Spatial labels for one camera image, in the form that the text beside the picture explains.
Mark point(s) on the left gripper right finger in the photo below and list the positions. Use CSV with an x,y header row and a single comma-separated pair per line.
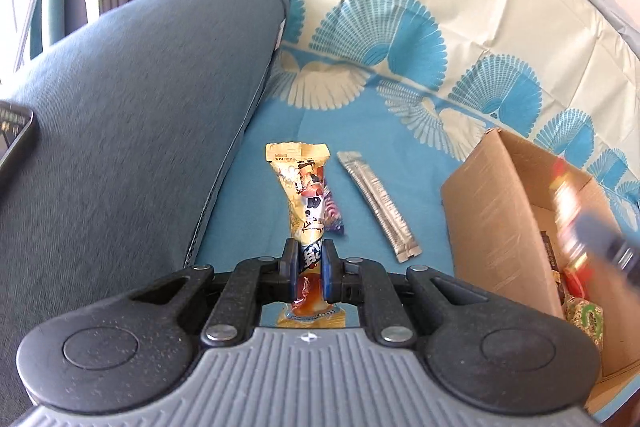
x,y
366,285

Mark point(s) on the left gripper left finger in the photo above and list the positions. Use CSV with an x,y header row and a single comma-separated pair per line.
x,y
253,284

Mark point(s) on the red white snack packet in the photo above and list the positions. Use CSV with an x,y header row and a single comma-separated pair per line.
x,y
574,265

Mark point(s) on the green peanut bag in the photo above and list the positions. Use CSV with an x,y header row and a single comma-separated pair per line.
x,y
587,316

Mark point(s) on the yellow cone snack packet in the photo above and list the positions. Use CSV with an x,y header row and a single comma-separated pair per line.
x,y
300,170

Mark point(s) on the black chocolate biscuit packet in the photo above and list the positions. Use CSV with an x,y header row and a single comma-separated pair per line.
x,y
550,251

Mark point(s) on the purple snack bar wrapper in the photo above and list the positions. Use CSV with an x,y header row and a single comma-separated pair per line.
x,y
332,216

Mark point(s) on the silver stick snack packet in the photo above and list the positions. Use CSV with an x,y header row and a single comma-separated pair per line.
x,y
395,227

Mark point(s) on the brown cardboard box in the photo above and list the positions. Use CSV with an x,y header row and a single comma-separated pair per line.
x,y
496,204

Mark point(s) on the blue fabric sofa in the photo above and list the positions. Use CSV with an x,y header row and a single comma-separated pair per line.
x,y
139,118

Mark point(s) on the blue white patterned cover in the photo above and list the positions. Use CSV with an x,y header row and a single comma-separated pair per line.
x,y
413,85

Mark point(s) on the black smartphone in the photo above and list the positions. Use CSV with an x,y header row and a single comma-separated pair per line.
x,y
19,127

